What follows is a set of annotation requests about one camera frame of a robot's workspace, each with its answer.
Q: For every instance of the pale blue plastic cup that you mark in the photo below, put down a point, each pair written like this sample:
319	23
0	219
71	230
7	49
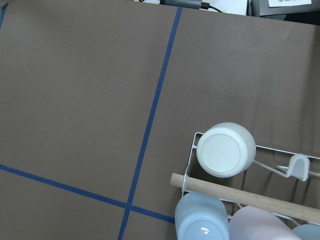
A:
201	217

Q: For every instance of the pink plastic cup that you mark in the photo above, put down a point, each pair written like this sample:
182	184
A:
251	223

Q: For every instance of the grey orange usb hub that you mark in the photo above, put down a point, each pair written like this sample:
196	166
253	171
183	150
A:
192	4

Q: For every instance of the black box with label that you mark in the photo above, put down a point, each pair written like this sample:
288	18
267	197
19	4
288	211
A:
299	11

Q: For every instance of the light blue plastic cup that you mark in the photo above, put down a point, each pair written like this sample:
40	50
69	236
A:
307	231

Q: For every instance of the white wire cup rack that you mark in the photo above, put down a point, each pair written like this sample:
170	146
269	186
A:
284	182

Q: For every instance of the pale green plastic cup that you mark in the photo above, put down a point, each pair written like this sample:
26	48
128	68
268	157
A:
226	149

